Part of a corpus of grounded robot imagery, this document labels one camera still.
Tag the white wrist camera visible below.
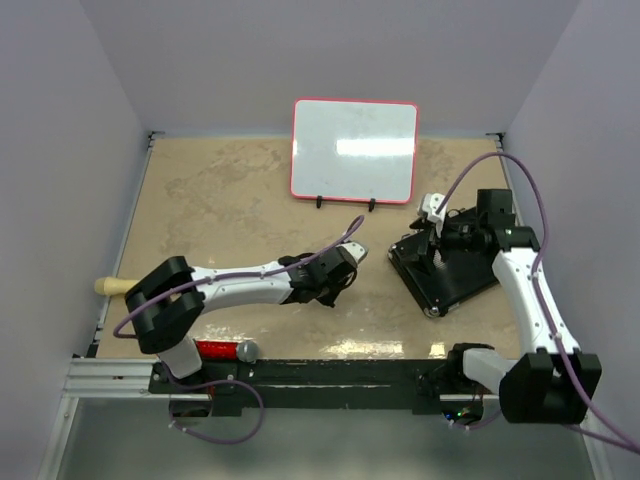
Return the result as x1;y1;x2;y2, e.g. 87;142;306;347
418;193;447;223
336;241;369;268

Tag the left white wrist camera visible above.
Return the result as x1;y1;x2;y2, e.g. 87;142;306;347
336;241;369;268

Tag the aluminium rail frame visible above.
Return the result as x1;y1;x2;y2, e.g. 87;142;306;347
37;130;166;480

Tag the red cylinder with grey cap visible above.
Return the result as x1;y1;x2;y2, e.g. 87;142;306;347
196;340;260;363

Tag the pink framed whiteboard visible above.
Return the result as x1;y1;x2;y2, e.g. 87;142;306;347
290;98;419;205

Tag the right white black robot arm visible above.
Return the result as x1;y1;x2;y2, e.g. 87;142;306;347
413;189;602;425

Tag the wire whiteboard stand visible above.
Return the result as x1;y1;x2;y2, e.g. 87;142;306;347
315;196;376;212

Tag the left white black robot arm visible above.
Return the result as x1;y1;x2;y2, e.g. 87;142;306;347
125;241;368;392

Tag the wooden pestle handle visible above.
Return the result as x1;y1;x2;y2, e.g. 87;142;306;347
94;277;138;297

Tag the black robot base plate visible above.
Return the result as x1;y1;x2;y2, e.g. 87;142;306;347
148;357;501;417

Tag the black hard case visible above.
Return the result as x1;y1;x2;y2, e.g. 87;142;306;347
388;218;498;317

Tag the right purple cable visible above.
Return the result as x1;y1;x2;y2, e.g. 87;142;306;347
439;152;640;449

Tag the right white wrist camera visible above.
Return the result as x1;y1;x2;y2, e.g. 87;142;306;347
418;193;447;223

